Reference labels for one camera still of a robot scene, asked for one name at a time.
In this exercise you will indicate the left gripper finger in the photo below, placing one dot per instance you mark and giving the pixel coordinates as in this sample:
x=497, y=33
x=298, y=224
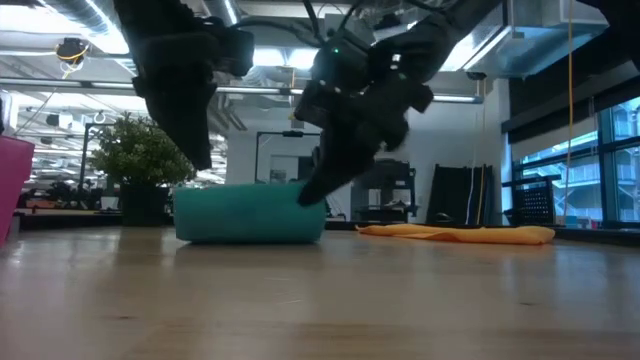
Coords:
x=175, y=120
x=202, y=130

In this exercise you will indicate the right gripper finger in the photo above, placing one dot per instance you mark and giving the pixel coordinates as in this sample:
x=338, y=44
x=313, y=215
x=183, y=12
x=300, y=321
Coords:
x=325, y=152
x=350, y=160

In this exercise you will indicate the teal microfiber towel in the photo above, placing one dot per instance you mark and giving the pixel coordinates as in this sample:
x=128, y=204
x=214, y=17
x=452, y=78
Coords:
x=240, y=215

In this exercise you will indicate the orange microfiber towel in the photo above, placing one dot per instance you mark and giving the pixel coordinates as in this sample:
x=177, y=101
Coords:
x=475, y=234

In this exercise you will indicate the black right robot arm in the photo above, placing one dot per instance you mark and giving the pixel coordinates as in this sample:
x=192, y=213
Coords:
x=450, y=25

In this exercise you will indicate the pink plastic basket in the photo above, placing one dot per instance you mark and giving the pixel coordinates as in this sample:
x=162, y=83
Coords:
x=12, y=190

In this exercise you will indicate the artificial green plant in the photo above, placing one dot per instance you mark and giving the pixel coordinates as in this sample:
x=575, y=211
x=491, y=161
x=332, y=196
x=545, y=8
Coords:
x=135, y=155

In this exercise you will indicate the black background cabinet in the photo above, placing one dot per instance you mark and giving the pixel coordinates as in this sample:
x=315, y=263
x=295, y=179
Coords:
x=395, y=190

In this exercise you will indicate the long ceiling light tube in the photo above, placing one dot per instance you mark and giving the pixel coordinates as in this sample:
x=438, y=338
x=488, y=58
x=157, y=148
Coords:
x=260, y=90

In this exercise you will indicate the black plant pot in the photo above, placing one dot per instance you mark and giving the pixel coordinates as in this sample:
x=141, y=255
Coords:
x=144, y=205

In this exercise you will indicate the black round ceiling device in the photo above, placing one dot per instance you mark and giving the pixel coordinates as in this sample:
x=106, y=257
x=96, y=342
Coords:
x=71, y=49

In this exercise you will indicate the black leaning panels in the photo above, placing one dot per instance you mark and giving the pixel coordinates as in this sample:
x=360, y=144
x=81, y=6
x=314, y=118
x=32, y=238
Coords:
x=455, y=195

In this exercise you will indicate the black perforated cart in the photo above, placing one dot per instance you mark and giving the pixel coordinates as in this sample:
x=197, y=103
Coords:
x=535, y=205

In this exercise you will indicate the black framed window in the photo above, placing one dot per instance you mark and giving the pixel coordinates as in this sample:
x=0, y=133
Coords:
x=625, y=195

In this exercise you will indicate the black background rig frame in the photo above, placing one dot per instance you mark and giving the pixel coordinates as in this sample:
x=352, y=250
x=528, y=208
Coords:
x=285, y=134

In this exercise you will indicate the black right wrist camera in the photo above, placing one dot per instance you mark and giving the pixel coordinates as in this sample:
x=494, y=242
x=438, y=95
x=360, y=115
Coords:
x=340, y=62

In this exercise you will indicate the black aluminium table frame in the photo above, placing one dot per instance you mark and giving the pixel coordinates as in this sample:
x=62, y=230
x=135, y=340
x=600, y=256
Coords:
x=70, y=221

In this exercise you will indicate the silver ventilation duct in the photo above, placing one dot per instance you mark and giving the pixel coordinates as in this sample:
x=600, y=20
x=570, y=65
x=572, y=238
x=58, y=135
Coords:
x=540, y=40

